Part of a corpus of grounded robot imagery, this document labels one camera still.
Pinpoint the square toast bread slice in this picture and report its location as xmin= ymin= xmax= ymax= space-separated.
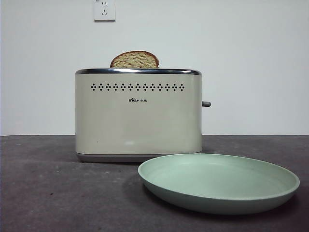
xmin=110 ymin=50 xmax=160 ymax=69

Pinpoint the pale green round plate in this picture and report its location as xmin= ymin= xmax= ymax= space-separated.
xmin=138 ymin=153 xmax=301 ymax=215

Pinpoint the cream toaster with chrome top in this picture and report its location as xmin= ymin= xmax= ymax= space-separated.
xmin=74 ymin=68 xmax=212 ymax=163

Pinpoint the white wall socket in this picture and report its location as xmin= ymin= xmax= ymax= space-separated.
xmin=94 ymin=0 xmax=116 ymax=23

